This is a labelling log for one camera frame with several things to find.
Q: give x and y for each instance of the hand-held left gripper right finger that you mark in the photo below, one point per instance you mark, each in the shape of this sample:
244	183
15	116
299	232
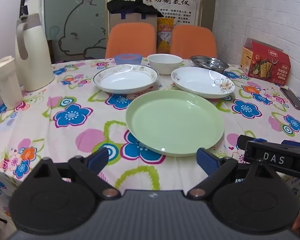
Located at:
206	158

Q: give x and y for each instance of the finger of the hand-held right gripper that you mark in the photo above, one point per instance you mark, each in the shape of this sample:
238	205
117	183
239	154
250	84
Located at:
250	138
293	143

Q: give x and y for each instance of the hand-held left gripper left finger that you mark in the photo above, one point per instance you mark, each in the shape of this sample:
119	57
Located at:
98	158

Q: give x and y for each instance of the light green plate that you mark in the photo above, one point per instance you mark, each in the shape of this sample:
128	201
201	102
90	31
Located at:
175	122

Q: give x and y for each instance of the white plate with flower print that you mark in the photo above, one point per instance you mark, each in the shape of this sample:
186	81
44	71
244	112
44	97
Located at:
200	81

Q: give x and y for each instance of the stainless steel bowl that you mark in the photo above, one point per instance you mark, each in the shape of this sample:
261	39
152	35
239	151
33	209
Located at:
210	63

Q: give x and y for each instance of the white ceramic bowl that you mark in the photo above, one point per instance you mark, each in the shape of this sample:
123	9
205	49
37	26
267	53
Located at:
165	63

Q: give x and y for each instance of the smartphone in dark case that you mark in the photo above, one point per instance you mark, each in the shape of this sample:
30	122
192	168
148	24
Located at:
292	98

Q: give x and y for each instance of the red cracker box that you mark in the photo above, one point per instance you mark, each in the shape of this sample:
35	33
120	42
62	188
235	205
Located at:
265	65

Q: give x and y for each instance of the white plate with gold floral rim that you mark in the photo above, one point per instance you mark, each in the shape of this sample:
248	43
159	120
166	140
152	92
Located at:
125	80

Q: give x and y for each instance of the translucent blue bowl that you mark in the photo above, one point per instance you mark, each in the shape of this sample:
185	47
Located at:
127	60

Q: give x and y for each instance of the orange chair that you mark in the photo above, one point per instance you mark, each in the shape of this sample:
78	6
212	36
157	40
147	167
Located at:
130	40
192	41

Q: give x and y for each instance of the cream thermos jug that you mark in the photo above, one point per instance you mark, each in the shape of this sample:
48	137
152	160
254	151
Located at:
35	62

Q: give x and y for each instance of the small cream lidded bottle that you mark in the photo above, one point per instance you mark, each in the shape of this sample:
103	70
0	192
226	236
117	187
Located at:
7	85

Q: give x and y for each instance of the yellow snack bag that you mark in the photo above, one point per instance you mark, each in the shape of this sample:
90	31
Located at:
165	37

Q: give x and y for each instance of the frosted glass door with cat drawing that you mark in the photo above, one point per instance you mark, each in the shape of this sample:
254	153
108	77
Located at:
72	17

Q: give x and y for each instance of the black cloth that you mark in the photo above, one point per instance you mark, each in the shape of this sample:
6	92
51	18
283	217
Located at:
130	6

